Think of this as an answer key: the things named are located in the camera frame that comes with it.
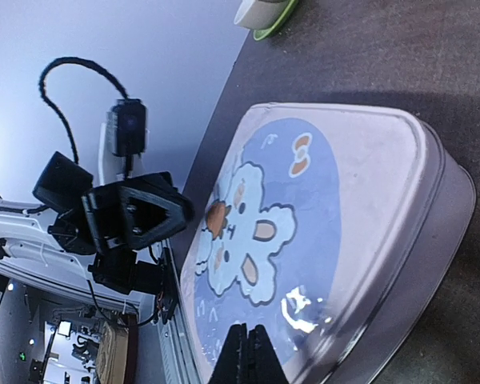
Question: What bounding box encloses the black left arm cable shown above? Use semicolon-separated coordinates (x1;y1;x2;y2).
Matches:
38;57;131;165

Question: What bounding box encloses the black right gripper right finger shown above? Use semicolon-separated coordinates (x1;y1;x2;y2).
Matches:
247;325;288;384

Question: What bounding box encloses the white divided tin box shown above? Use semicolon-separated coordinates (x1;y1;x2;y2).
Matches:
287;119;478;384

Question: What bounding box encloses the metal front rail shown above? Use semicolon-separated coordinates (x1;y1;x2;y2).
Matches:
157;240;202;384

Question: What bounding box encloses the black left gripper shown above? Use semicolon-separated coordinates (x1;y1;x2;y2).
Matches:
33;152;188;294

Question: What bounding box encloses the white bowl green rim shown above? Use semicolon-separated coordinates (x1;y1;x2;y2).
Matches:
234;0;289;30

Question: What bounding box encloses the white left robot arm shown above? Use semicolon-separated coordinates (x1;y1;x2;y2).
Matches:
0;153;194;310

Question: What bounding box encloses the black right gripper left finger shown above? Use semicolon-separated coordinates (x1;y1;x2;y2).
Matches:
210;324;248;384

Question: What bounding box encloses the bunny print tin lid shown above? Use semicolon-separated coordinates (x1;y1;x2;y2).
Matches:
182;103;442;383

